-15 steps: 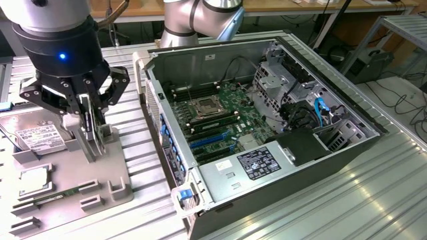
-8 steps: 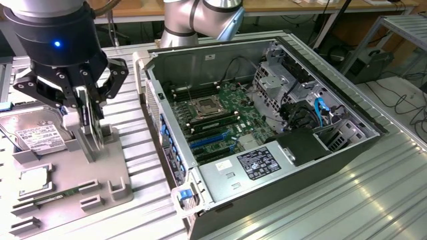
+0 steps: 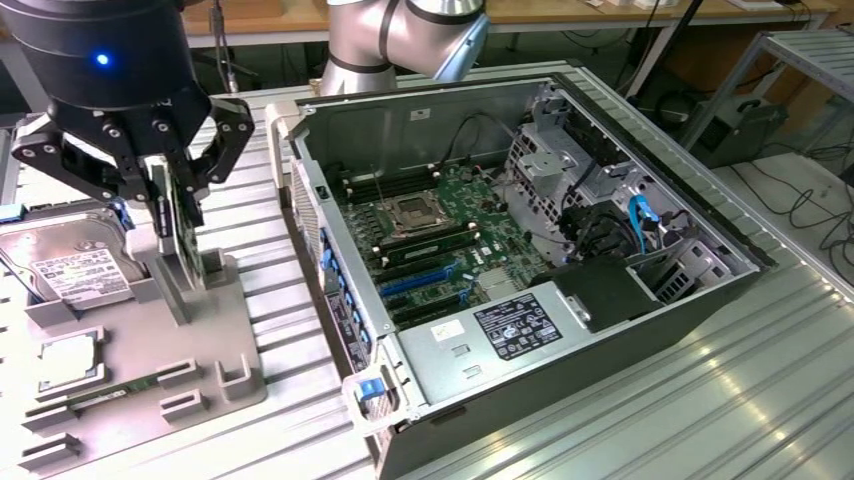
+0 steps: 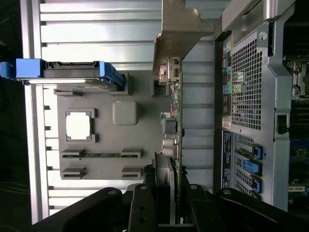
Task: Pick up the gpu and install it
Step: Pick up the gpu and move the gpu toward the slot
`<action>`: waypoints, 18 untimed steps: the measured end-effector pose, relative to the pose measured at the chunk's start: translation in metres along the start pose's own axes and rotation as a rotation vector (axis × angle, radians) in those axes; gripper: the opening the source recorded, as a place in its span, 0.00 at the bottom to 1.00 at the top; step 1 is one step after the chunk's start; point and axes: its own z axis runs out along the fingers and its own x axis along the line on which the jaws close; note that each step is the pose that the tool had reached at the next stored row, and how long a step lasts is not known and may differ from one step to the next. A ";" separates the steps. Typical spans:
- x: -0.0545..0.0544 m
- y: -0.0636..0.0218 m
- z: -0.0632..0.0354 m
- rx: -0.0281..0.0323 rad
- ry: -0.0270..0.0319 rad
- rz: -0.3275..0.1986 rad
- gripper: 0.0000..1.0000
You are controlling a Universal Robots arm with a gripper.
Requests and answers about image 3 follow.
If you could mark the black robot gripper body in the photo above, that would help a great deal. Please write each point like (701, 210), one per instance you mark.
(113, 100)

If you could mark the green graphics card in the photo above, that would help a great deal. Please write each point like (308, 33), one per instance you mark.
(176, 250)

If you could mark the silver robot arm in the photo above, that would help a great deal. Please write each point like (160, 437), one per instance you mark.
(373, 40)

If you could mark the black stand pole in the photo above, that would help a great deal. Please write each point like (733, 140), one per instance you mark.
(225, 50)

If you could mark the silver hard disk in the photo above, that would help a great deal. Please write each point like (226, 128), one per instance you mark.
(73, 260)

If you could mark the empty black RAM slot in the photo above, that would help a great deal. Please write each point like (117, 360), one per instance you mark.
(393, 176)
(396, 186)

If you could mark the CPU socket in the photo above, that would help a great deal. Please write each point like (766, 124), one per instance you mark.
(416, 214)

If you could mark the grey parts rack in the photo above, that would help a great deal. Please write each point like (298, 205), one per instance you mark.
(166, 345)

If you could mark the installed green RAM stick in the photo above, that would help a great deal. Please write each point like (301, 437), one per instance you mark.
(429, 251)

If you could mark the silver CPU chip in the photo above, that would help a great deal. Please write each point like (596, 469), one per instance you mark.
(66, 364)

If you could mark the blue expansion slot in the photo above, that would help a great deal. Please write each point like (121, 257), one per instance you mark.
(413, 280)

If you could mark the green motherboard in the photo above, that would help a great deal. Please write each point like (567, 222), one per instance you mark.
(496, 235)

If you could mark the loose green RAM stick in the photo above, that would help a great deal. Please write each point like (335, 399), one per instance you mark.
(113, 392)

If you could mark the black expansion slot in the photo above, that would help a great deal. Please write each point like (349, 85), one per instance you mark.
(427, 311)

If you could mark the metal disk bay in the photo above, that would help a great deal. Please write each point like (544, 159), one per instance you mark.
(543, 170)

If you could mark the silver chipset heatsink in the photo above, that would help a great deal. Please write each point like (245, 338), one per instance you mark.
(501, 286)

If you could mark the blue case latch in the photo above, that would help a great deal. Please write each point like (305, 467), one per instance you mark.
(371, 390)

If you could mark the grey power supply unit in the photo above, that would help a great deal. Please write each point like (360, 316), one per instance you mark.
(467, 350)

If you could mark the wooden desk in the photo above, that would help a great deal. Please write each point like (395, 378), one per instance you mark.
(567, 15)

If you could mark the black equipment box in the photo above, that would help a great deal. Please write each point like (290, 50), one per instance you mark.
(740, 130)

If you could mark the open black PC case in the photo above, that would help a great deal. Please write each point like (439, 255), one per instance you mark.
(700, 310)

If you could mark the grey metal shelf frame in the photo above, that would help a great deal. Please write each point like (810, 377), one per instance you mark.
(820, 50)

